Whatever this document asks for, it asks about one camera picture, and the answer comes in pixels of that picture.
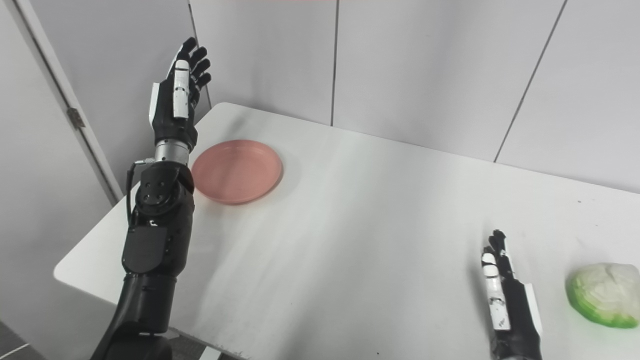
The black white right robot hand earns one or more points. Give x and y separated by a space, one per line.
520 320

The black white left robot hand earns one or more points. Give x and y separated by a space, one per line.
172 125

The pink round plate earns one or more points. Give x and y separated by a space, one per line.
237 171

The green white cabbage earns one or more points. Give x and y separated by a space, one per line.
607 295

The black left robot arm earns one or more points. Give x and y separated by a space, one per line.
155 250

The metal door hinge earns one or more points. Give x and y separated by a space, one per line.
76 117

